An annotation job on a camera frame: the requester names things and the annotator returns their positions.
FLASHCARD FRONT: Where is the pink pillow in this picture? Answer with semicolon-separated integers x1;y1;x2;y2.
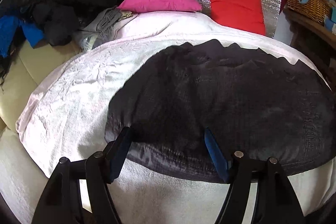
118;0;202;13

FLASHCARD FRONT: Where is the wooden side table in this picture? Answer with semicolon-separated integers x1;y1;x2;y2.
283;7;335;91

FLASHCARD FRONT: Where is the white bed blanket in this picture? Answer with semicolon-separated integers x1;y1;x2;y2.
15;10;336;224

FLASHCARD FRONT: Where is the black jacket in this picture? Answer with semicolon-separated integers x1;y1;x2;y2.
105;40;335;182

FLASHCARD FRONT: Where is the red pillow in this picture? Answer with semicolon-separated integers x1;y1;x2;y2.
210;0;266;36

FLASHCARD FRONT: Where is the grey folded garment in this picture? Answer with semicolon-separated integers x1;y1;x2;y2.
72;7;137;52

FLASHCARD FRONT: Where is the blue garment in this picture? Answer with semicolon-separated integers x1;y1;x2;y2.
0;15;45;58

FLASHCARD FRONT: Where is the cream sofa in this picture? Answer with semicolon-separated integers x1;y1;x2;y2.
1;42;80;223

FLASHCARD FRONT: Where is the dark clothes pile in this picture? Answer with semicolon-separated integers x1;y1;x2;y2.
0;0;106;83

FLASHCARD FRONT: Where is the wicker basket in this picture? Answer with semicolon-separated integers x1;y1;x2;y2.
286;0;332;25

